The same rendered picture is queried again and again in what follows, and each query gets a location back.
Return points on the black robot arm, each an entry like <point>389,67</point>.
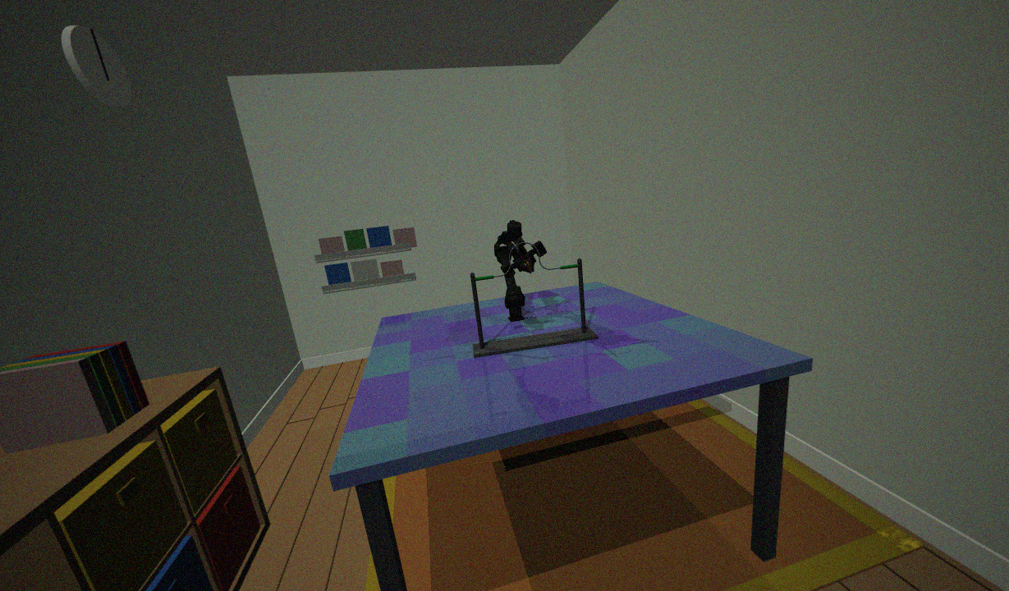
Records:
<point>514,298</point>

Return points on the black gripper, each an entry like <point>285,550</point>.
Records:
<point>529,257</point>

